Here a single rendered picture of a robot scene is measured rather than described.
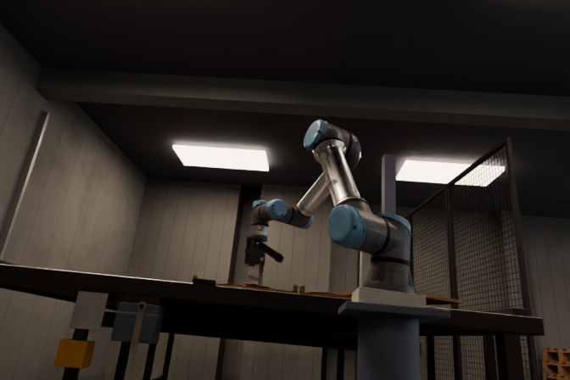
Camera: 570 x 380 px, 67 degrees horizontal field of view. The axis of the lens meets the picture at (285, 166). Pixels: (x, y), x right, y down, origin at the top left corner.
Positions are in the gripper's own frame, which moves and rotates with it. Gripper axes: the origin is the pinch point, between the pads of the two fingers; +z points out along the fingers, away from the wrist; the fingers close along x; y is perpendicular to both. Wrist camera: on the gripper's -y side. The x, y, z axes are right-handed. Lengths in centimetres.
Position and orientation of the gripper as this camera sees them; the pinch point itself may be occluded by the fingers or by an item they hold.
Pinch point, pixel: (260, 287)
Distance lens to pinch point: 181.3
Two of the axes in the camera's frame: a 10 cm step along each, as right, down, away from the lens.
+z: -0.5, 9.3, -3.6
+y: -10.0, -0.6, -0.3
